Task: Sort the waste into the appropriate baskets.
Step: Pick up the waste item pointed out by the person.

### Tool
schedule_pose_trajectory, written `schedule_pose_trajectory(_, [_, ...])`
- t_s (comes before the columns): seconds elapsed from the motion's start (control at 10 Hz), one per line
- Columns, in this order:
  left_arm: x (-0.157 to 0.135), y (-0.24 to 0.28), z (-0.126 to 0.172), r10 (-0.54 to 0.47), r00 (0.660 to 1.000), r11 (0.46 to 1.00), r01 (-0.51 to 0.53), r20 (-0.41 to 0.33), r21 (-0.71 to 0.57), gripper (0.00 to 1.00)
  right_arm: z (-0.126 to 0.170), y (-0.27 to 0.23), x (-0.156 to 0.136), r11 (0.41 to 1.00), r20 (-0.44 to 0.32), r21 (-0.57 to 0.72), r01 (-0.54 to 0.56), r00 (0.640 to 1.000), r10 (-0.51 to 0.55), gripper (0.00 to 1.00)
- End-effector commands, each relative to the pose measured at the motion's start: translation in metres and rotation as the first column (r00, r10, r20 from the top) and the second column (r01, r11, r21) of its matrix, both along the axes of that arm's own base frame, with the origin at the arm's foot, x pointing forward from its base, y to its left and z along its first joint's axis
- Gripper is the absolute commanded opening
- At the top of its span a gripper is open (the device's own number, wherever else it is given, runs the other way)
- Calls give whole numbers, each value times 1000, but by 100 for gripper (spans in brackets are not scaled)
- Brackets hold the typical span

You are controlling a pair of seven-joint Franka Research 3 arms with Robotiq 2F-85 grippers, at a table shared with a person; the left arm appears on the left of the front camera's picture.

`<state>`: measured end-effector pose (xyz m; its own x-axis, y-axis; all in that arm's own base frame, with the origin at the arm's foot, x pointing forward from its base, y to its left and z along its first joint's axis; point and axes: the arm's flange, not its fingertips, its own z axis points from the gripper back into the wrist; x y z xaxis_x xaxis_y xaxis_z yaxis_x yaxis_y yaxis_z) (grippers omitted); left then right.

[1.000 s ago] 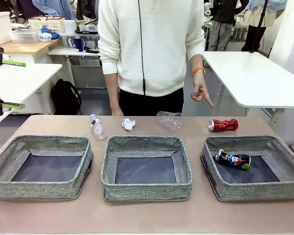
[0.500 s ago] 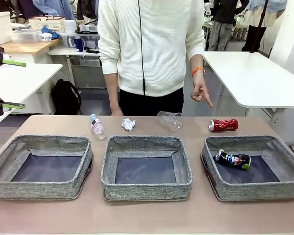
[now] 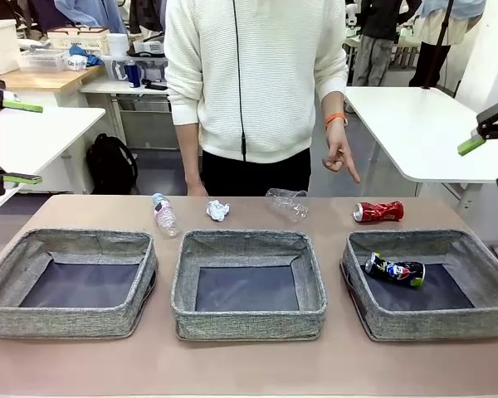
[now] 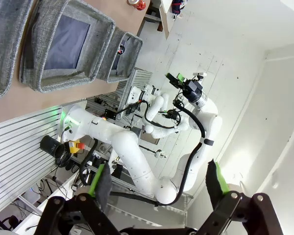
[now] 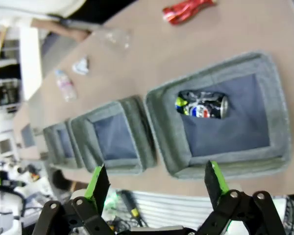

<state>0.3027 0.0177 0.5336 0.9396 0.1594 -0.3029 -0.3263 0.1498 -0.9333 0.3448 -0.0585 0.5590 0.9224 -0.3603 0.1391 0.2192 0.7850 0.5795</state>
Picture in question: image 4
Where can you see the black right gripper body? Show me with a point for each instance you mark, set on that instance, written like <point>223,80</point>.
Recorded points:
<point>192,90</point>

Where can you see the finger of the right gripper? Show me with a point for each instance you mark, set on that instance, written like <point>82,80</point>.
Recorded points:
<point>181,77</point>
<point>172,79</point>

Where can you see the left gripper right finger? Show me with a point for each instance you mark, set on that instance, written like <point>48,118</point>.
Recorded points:
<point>215,186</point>

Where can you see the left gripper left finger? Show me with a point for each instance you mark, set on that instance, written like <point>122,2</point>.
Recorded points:
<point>101,188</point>

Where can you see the dark blue soda can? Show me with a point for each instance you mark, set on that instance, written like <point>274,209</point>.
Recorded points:
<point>121,50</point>

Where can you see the crushed red soda can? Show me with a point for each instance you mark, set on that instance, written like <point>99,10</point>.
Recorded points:
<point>137,3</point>

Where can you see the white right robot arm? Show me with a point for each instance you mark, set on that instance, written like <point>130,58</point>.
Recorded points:
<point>127,147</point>

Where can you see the grey fabric basket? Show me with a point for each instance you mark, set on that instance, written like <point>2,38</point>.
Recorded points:
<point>5,49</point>
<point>132,56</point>
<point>63,44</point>

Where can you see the yellow red emergency stop button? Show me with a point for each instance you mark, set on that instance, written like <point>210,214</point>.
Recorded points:
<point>74,147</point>

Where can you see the light wooden board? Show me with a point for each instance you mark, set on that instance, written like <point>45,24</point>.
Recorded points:
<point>165,22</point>

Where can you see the black cylinder holder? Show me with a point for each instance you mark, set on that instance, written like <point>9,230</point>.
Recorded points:
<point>50,145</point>

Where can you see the dark blue bag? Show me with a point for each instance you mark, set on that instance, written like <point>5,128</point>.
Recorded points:
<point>177,6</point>

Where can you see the aluminium slotted mounting panel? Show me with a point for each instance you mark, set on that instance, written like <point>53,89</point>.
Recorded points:
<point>19,137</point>

